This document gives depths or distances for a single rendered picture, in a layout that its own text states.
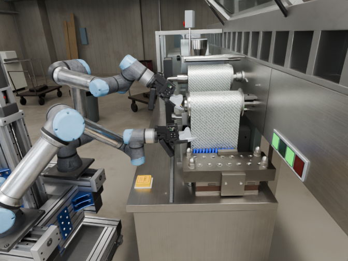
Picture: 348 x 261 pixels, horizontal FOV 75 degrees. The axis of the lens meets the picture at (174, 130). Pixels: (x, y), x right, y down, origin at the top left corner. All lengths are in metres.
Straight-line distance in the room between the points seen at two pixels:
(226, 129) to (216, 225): 0.45
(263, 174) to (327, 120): 0.46
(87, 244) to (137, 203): 0.93
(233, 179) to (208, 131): 0.27
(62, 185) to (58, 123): 0.75
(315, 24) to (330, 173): 0.41
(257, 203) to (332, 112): 0.55
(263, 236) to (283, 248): 0.96
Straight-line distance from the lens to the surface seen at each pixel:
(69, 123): 0.95
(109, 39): 10.73
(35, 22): 11.85
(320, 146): 0.73
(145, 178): 1.17
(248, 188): 1.12
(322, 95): 0.72
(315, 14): 0.81
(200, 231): 1.15
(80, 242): 1.96
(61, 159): 1.55
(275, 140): 0.97
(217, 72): 1.32
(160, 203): 1.05
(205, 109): 1.10
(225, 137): 1.17
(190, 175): 1.02
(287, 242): 2.25
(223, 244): 1.23
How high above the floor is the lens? 1.58
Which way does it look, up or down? 23 degrees down
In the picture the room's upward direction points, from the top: 2 degrees counter-clockwise
